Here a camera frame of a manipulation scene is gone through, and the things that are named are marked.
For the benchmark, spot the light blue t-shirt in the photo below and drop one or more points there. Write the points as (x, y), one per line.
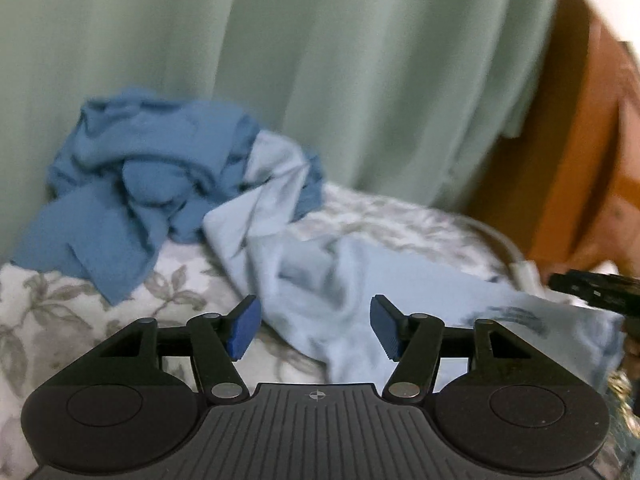
(350, 285)

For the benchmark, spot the orange wooden headboard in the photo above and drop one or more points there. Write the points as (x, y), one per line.
(575, 160)

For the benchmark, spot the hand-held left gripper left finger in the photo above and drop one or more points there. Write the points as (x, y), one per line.
(245, 327)

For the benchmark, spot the crumpled blue shirt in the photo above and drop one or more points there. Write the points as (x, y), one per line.
(150, 160)

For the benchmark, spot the colourful patterned cloth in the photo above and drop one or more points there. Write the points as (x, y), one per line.
(625, 410)

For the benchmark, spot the floral blanket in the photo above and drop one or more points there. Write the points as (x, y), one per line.
(50, 300)

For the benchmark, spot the green curtain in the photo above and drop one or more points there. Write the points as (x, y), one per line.
(350, 60)

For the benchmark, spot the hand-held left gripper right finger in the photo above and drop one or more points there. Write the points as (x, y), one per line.
(385, 327)

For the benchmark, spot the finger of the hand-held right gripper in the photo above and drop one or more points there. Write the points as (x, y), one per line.
(590, 287)

